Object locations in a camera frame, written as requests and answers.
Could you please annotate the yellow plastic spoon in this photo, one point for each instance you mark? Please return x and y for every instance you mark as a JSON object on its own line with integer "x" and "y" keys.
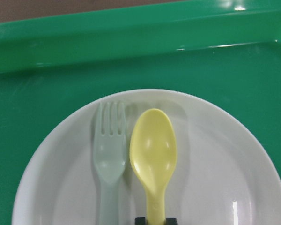
{"x": 153, "y": 157}

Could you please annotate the pale green plastic fork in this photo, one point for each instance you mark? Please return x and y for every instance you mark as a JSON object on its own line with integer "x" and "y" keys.
{"x": 109, "y": 158}

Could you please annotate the green plastic tray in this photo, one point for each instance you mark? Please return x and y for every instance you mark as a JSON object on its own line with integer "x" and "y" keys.
{"x": 227, "y": 52}

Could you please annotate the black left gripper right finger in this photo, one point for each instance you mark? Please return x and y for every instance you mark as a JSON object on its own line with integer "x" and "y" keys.
{"x": 171, "y": 221}

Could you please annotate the white round plate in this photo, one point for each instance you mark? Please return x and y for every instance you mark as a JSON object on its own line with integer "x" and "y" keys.
{"x": 223, "y": 175}

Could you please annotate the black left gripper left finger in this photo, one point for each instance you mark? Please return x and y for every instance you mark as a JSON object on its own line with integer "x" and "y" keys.
{"x": 140, "y": 221}

